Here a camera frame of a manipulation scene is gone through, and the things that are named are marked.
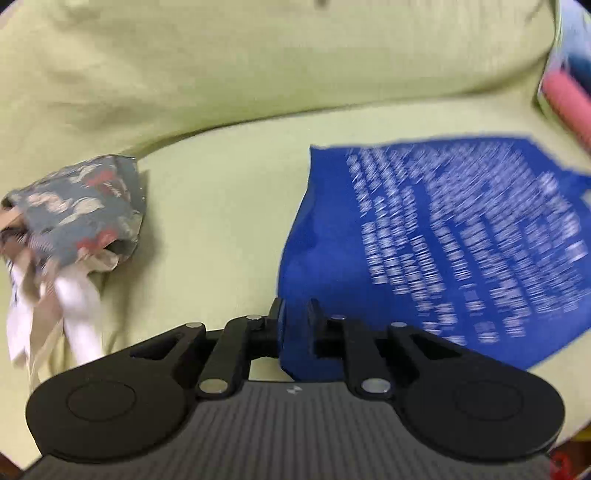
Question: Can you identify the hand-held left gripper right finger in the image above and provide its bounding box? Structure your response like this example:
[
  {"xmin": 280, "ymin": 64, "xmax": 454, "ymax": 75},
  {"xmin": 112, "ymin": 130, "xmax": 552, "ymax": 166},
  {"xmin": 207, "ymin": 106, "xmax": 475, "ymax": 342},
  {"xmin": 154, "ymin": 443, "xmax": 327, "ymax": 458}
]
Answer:
[{"xmin": 309, "ymin": 298, "xmax": 463, "ymax": 400}]

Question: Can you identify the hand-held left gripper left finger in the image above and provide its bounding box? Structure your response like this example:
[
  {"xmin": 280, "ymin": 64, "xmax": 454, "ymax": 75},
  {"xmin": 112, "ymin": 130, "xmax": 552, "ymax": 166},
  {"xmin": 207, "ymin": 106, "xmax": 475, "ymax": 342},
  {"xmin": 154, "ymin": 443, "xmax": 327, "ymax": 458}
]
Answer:
[{"xmin": 130, "ymin": 298, "xmax": 284, "ymax": 400}]

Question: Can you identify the blue non-woven shopping bag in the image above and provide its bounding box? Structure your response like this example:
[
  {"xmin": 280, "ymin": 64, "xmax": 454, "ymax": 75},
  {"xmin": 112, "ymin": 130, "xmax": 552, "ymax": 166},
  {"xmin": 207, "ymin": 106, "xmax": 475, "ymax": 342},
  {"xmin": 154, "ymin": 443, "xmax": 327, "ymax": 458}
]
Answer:
[{"xmin": 277, "ymin": 136, "xmax": 591, "ymax": 382}]

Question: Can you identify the grey floral cloth bag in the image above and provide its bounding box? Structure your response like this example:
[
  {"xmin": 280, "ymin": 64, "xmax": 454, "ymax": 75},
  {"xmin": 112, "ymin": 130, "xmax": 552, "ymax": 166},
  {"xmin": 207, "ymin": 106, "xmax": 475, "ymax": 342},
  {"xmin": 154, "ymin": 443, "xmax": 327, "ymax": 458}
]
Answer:
[{"xmin": 0, "ymin": 154, "xmax": 149, "ymax": 269}]

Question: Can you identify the white and beige cloth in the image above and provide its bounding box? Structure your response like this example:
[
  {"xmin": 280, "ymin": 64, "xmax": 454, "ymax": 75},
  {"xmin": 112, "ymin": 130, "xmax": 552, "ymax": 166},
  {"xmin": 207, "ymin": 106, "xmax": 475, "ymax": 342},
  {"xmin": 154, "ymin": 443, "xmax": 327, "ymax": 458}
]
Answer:
[{"xmin": 6, "ymin": 249, "xmax": 122, "ymax": 385}]

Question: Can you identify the pink rolled towel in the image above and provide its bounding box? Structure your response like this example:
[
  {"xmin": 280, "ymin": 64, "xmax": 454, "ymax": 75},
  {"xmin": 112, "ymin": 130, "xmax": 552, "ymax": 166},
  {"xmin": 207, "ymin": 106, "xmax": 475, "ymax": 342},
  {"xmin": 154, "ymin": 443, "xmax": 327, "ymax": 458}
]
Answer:
[{"xmin": 541, "ymin": 69, "xmax": 591, "ymax": 154}]

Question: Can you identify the patchwork quilt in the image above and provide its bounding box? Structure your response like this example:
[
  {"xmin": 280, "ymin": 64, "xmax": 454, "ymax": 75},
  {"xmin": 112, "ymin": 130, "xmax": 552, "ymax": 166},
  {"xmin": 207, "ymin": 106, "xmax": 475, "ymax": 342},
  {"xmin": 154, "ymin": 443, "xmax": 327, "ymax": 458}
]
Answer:
[{"xmin": 537, "ymin": 0, "xmax": 591, "ymax": 121}]

